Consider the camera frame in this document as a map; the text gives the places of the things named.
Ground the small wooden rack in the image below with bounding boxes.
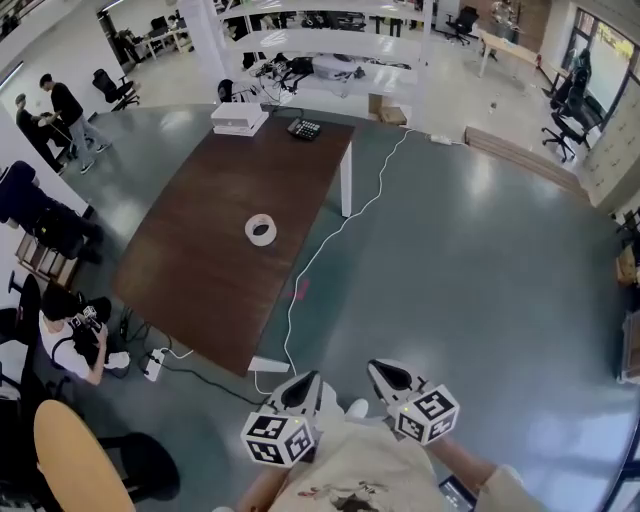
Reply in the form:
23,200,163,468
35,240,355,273
14,232,81,290

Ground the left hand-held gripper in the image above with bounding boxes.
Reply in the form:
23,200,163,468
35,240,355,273
240,370,323,469

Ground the black office chair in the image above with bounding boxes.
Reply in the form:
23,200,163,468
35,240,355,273
92,68,142,112
443,6,481,47
542,97,604,162
549,63,592,109
0,272,44,401

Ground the cream printed t-shirt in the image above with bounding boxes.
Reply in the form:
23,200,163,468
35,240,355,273
212,382,551,512

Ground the black pedestal base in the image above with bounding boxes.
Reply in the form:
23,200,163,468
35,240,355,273
94,432,181,507

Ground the person's left forearm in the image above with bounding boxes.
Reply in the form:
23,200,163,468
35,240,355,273
234,462,296,512

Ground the person's right forearm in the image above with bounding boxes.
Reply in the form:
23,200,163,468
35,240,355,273
424,435,502,494

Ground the beige tape roll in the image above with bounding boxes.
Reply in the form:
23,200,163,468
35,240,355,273
244,213,279,247

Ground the black cable bundle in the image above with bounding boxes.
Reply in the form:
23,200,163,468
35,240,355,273
252,53,367,97

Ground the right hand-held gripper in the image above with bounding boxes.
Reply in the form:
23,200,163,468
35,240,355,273
368,359,460,446

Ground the white cable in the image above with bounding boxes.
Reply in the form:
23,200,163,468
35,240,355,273
253,127,467,397

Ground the black calculator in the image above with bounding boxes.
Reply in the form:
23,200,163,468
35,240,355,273
286,118,322,144

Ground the white cardboard box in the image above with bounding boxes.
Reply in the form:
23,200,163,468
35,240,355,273
210,102,264,130

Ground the brown cardboard box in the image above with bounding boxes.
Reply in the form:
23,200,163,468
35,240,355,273
368,93,409,125

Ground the white table leg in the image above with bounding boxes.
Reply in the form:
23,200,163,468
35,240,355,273
247,355,291,375
339,141,354,219

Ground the white shelving unit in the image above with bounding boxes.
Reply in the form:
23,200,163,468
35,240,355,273
178,0,437,122

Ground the light wooden desk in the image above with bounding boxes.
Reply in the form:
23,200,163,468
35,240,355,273
477,28,540,79

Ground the round light wooden table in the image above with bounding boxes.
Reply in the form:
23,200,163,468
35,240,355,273
33,399,137,512

